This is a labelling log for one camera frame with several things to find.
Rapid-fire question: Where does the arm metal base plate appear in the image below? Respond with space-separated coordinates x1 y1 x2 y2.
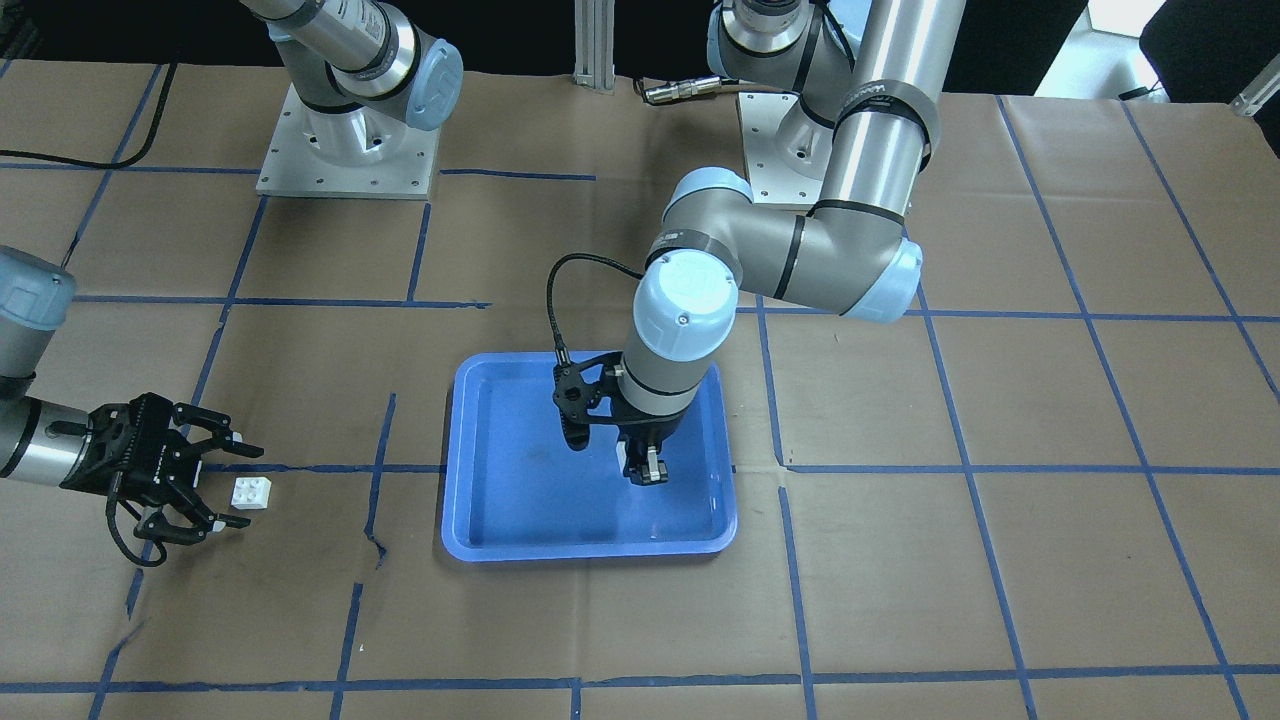
256 87 439 200
739 92 833 213

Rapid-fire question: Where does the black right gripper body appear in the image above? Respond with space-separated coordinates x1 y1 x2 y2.
61 393 206 512

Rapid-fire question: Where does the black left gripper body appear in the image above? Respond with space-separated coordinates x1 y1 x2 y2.
603 413 684 469

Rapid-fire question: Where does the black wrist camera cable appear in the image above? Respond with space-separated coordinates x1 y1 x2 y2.
547 252 646 369

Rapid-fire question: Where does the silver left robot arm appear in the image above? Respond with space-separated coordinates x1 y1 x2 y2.
561 1 965 486

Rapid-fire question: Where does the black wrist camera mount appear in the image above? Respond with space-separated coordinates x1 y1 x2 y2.
553 347 622 451

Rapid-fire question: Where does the blue plastic tray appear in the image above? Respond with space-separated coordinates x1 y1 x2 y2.
442 352 739 562

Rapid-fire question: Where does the black cable on table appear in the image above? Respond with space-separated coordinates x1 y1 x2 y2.
0 61 179 169

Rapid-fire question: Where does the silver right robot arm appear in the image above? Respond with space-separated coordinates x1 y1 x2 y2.
1 246 262 562

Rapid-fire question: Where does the white square building block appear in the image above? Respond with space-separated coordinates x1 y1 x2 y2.
230 477 273 510

